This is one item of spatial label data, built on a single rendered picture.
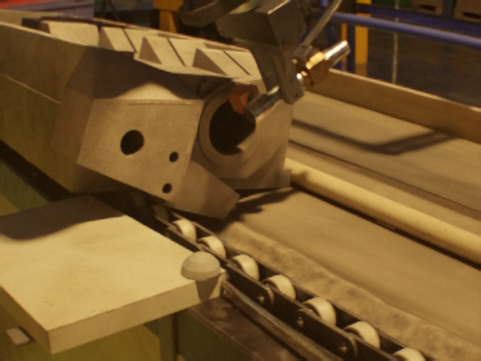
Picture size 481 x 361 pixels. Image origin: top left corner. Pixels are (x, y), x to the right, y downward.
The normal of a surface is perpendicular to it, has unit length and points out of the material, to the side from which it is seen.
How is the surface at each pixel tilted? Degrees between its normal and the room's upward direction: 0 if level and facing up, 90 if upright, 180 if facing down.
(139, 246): 0
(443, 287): 0
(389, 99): 90
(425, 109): 90
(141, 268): 0
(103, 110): 90
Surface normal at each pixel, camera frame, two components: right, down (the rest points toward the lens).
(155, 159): 0.58, 0.28
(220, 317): 0.01, -0.94
